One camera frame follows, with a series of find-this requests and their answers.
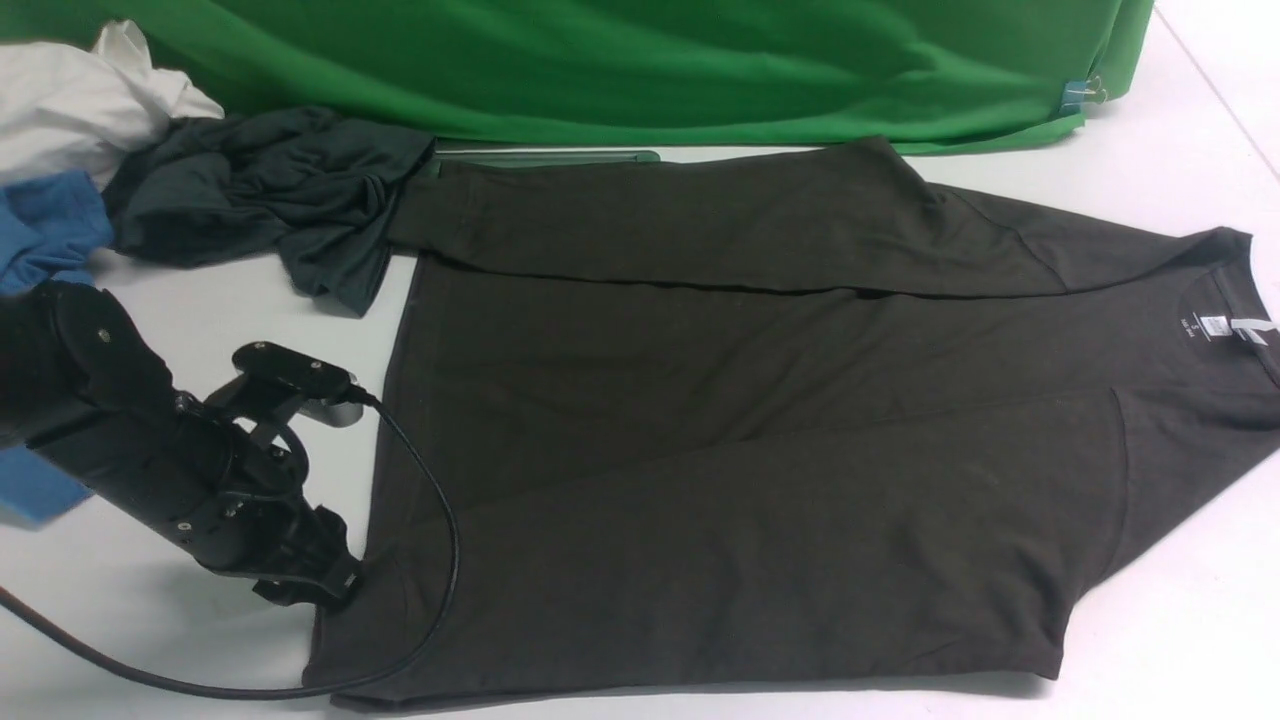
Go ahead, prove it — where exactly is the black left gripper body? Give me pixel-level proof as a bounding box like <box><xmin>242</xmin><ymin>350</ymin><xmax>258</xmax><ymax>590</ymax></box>
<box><xmin>150</xmin><ymin>395</ymin><xmax>361</xmax><ymax>610</ymax></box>

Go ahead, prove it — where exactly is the gray long-sleeved shirt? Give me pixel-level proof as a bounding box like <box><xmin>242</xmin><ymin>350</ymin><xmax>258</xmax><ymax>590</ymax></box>
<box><xmin>333</xmin><ymin>138</ymin><xmax>1277</xmax><ymax>712</ymax></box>

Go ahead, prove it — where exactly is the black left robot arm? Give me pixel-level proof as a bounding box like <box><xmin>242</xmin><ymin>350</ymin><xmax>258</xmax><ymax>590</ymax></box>
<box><xmin>1</xmin><ymin>281</ymin><xmax>364</xmax><ymax>609</ymax></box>

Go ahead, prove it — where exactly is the dark teal crumpled garment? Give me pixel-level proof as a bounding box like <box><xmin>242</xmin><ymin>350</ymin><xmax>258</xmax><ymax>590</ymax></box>
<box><xmin>102</xmin><ymin>108</ymin><xmax>436</xmax><ymax>316</ymax></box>

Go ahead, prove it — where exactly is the blue crumpled garment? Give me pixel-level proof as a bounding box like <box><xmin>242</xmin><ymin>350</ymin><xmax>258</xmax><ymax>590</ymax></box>
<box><xmin>1</xmin><ymin>170</ymin><xmax>114</xmax><ymax>296</ymax></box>

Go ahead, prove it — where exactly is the green flat tray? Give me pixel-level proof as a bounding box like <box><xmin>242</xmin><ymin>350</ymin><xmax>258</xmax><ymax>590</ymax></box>
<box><xmin>429</xmin><ymin>150</ymin><xmax>662</xmax><ymax>168</ymax></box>

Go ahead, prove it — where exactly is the white crumpled garment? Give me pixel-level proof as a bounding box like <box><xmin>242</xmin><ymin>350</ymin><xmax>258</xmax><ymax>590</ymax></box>
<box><xmin>1</xmin><ymin>20</ymin><xmax>225</xmax><ymax>188</ymax></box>

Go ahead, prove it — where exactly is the green backdrop cloth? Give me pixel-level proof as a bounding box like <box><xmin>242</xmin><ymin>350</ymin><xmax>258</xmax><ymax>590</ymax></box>
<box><xmin>3</xmin><ymin>1</ymin><xmax>1155</xmax><ymax>155</ymax></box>

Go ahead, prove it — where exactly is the blue binder clip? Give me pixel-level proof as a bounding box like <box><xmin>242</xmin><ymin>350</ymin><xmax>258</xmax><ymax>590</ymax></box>
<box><xmin>1059</xmin><ymin>74</ymin><xmax>1108</xmax><ymax>117</ymax></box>

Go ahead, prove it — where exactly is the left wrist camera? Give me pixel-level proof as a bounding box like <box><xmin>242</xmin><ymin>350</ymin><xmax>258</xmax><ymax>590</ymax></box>
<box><xmin>205</xmin><ymin>341</ymin><xmax>364</xmax><ymax>428</ymax></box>

